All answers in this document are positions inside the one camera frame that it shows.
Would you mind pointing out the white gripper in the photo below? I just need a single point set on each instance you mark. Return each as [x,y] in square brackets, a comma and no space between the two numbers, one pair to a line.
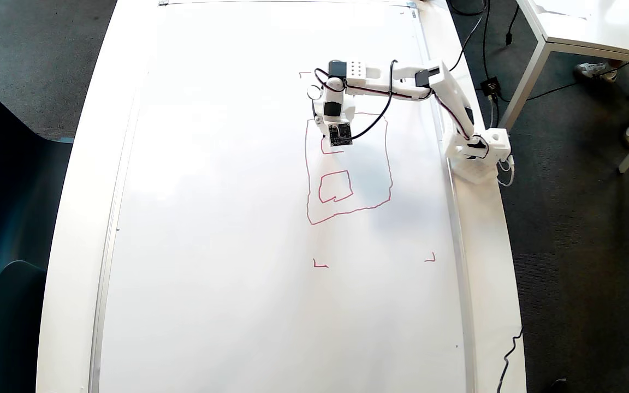
[318,117]

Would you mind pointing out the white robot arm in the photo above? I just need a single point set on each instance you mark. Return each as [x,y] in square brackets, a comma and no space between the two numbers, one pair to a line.
[451,93]

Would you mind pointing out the large whiteboard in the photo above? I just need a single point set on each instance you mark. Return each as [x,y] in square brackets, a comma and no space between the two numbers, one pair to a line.
[211,218]

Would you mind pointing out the black power adapter box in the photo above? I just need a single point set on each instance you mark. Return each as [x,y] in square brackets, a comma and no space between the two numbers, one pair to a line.
[491,86]

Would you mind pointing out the white side table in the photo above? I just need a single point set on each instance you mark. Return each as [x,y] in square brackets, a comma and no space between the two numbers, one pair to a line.
[609,33]

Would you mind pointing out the dark blue chair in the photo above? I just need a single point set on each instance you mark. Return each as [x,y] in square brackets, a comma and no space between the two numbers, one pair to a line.
[3,191]
[9,338]

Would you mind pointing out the black wrist camera board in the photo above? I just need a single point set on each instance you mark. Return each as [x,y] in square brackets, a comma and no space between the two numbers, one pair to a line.
[340,134]

